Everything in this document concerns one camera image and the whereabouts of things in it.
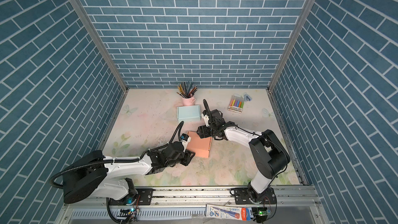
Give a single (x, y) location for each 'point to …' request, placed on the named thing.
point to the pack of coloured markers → (236, 104)
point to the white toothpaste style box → (228, 212)
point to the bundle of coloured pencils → (186, 89)
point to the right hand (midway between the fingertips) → (200, 129)
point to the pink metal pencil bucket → (188, 101)
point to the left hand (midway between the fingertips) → (194, 155)
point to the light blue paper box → (188, 113)
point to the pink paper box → (200, 146)
